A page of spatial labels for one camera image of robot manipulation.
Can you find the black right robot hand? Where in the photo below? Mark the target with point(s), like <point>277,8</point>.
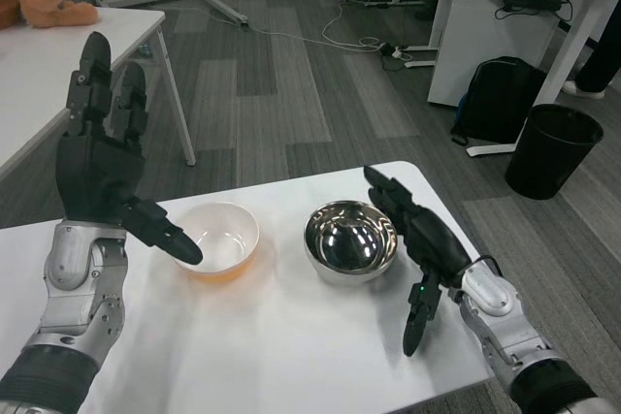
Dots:
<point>434,242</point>

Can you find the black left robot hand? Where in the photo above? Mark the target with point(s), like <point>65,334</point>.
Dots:
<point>99,176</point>

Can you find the shiny metal bowl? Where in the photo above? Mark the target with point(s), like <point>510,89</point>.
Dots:
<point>349,249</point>

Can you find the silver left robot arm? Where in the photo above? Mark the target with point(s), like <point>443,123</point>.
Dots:
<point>68,288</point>

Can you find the white bowl orange outside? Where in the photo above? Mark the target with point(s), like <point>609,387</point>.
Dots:
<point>225,234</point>

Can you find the white side table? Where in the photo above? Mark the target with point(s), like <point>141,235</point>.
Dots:
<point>43,65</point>

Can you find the black waste bin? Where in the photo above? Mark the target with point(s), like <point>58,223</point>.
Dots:
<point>548,157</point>

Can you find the black backpack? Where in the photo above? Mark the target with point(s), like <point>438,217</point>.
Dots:
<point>500,99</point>

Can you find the black power adapter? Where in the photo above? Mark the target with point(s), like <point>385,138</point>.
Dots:
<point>390,50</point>

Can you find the white office desk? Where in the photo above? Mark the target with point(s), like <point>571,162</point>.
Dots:
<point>480,36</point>

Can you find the person in black trousers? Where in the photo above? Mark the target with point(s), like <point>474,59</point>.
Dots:
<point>604,60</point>

